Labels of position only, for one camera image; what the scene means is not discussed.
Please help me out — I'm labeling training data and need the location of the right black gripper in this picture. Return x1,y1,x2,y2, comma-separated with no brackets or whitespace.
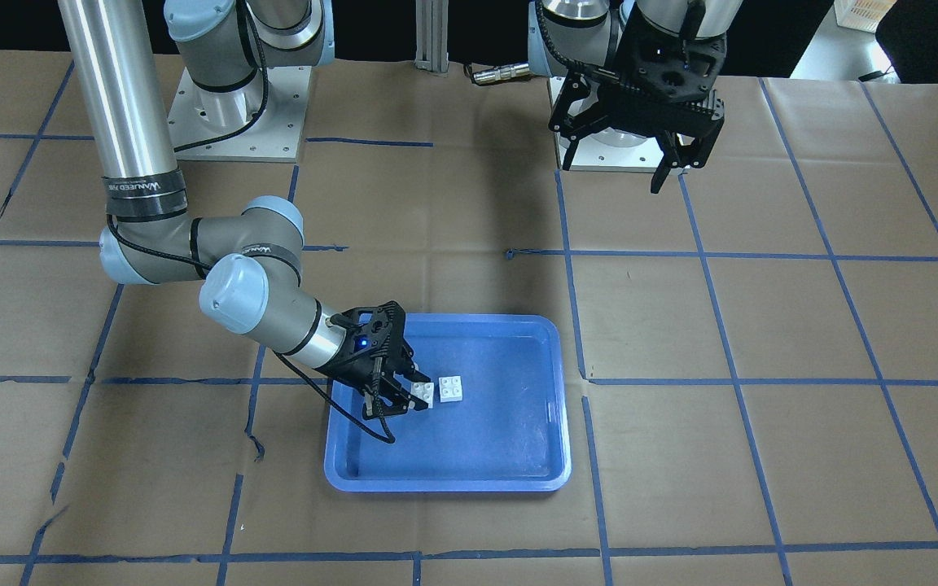
324,301,431,420

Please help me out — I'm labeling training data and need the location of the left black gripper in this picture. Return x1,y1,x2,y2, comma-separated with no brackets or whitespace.
548,12,726,194

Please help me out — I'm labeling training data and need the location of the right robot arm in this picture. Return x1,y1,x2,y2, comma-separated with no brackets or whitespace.
59,1,431,422

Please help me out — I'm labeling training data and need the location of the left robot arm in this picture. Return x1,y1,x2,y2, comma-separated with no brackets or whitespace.
528,1,741,193

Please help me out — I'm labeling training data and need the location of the blue plastic tray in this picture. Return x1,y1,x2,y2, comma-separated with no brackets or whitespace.
323,314,572,492

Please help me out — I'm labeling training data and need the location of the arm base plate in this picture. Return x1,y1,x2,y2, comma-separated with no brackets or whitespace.
168,67,315,164
548,77,663,173

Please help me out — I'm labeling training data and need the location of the aluminium frame post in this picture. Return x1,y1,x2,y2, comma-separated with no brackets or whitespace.
414,0,449,77

